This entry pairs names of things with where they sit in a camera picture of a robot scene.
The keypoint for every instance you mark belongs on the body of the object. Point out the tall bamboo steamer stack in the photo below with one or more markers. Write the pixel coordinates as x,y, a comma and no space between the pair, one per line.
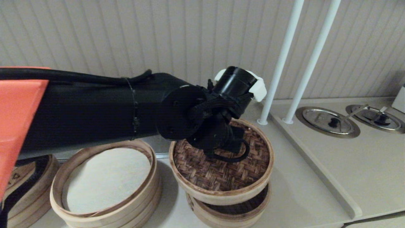
34,193

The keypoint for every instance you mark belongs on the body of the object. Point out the woven bamboo steamer lid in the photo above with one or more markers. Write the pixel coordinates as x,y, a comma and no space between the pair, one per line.
221,177

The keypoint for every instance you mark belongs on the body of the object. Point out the large bamboo steamer with cloth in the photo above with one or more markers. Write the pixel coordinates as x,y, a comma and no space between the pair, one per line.
139,205

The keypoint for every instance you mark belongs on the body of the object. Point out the black white wrist camera mount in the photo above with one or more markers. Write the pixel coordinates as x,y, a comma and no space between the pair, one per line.
235,80

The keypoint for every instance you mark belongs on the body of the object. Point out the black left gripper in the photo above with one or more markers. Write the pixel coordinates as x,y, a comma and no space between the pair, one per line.
218,136

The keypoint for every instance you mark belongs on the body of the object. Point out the round steel pot lid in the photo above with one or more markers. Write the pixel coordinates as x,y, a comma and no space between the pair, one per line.
299,119
348,111
392,123
316,119

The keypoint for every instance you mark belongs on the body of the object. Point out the right round steel pot lid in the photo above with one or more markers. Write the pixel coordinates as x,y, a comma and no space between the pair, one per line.
348,111

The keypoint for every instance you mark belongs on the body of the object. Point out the white box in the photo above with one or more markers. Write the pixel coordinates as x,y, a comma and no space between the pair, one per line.
400,99

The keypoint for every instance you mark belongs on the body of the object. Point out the single bamboo steamer basket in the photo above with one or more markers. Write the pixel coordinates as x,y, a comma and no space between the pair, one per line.
246,215

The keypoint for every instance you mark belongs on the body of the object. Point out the white steamer cloth liner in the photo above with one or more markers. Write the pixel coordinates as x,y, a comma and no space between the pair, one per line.
107,180

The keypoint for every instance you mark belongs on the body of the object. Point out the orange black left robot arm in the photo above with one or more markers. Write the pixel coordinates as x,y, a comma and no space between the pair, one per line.
79,110

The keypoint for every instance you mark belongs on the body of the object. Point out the left round steel pot lid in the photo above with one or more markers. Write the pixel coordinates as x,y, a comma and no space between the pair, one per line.
299,119

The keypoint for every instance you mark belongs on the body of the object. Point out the white metal pole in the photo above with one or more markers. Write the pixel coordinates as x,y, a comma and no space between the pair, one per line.
310,63
278,69

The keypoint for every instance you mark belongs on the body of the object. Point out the perforated stainless steel plate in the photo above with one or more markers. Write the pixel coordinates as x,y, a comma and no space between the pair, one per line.
158,147

